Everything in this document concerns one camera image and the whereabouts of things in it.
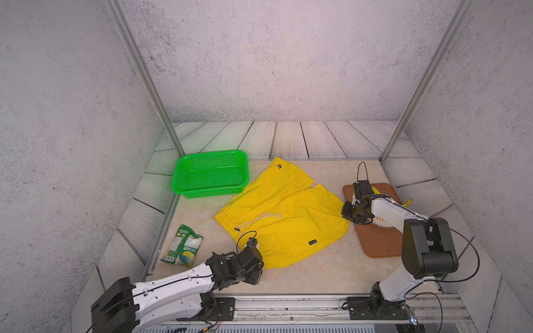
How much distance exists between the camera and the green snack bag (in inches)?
33.4

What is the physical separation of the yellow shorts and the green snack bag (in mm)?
135

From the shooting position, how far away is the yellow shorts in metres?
0.90
